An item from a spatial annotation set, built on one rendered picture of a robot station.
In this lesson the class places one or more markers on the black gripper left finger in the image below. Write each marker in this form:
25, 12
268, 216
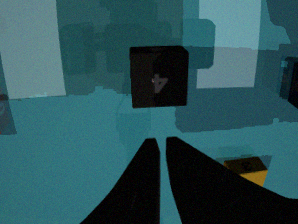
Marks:
135, 199

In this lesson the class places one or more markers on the yellow digit block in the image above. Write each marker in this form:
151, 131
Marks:
249, 167

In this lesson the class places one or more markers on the blue block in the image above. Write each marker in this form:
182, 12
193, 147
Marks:
293, 95

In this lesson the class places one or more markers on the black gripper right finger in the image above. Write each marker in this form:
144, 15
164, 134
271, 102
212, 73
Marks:
208, 193

